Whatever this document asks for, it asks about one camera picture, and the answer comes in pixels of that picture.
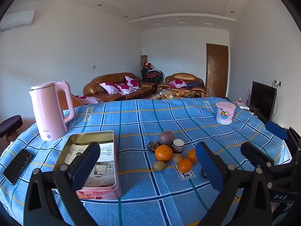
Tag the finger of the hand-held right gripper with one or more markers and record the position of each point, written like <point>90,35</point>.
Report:
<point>277,130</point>
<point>256,154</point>

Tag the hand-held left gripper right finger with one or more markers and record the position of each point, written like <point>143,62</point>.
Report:
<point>209,167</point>

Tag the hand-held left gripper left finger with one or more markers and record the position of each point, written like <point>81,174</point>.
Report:
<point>85,167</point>

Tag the small orange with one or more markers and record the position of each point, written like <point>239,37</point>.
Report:
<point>185,165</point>
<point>191,155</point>

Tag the pink metal tin box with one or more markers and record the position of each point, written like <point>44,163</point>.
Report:
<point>101,193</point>

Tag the small yellow-green fruit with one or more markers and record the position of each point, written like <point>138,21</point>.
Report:
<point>178,157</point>
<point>160,165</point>

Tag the cork-topped small jar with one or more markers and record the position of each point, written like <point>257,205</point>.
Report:
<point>178,146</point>

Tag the large orange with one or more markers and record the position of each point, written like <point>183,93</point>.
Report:
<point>164,153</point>

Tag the round purple radish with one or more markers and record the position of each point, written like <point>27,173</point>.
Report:
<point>166,137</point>

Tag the printed paper leaflet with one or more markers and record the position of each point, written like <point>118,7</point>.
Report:
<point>105,167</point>

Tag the black television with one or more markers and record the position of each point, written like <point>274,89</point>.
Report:
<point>262,98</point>

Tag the pink cartoon plastic tub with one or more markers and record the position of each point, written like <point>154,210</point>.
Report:
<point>225,115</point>

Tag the pink electric kettle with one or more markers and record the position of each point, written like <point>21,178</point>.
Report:
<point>49,113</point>

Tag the pink floral blanket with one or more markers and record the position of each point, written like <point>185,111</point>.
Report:
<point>90,99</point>

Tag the black smartphone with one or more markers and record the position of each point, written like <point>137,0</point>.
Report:
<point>17,166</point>

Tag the brown leather chaise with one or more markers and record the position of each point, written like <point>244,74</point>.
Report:
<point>70,100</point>

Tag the blue plaid tablecloth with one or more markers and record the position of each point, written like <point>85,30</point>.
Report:
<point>141,113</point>

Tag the cluttered coffee table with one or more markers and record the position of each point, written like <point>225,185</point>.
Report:
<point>169,96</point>

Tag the white magenta flower pillow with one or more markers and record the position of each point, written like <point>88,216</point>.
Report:
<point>132,82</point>
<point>178,83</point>
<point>125,89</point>
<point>109,88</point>

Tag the purple blanket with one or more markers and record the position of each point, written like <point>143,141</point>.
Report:
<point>196,84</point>

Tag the brown wooden door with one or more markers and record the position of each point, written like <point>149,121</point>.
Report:
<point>216,70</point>

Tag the dark purple stool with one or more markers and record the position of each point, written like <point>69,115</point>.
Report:
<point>10,122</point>

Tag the brown leather sofa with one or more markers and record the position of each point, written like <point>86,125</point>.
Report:
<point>105,78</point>

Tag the brown leather armchair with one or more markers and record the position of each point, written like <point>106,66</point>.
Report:
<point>183,76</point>

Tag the stacked dark chairs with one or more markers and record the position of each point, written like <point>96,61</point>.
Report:
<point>151,76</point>

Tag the red plush toy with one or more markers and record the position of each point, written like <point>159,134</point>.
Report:
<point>148,64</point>

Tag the tall patterned floor vase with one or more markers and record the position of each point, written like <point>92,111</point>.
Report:
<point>144,60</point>

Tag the white air conditioner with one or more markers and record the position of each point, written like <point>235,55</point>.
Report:
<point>16,20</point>

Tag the wall power socket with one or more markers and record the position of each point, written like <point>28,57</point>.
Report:
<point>277,83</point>

